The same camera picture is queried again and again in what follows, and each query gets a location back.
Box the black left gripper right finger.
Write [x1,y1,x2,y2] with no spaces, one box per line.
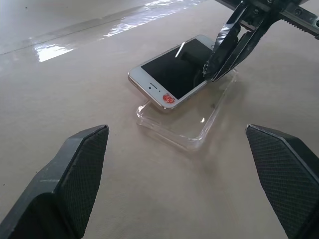
[245,123,319,239]

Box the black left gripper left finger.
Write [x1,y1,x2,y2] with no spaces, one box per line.
[0,124,110,239]

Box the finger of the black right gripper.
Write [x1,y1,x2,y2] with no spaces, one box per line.
[211,11,281,83]
[203,2,248,79]

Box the white smartphone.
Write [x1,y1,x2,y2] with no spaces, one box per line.
[128,34,218,114]

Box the clear plastic phone case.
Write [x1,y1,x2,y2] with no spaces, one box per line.
[136,68,238,153]

